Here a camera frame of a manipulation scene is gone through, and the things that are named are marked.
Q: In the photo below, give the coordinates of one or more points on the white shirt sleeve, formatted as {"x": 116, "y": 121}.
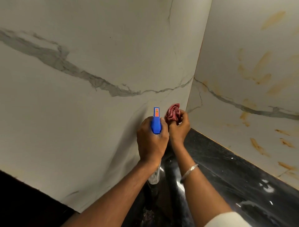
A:
{"x": 229, "y": 221}

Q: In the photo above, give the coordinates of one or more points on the silver bangle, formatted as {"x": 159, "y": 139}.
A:
{"x": 189, "y": 172}

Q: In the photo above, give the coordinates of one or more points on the person's right forearm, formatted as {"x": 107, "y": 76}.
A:
{"x": 201, "y": 187}

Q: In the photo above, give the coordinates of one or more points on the person's left forearm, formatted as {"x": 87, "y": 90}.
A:
{"x": 112, "y": 198}

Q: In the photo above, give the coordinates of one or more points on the pink checked cleaning cloth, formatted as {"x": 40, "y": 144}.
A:
{"x": 172, "y": 113}

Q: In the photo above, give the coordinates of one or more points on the black door frame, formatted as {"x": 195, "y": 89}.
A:
{"x": 30, "y": 203}

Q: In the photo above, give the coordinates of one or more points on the clear spray bottle blue nozzle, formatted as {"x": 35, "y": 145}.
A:
{"x": 156, "y": 124}

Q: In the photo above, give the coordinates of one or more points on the person's left hand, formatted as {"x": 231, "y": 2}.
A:
{"x": 151, "y": 145}

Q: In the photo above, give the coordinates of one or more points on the person's right hand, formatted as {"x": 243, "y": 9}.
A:
{"x": 179, "y": 132}

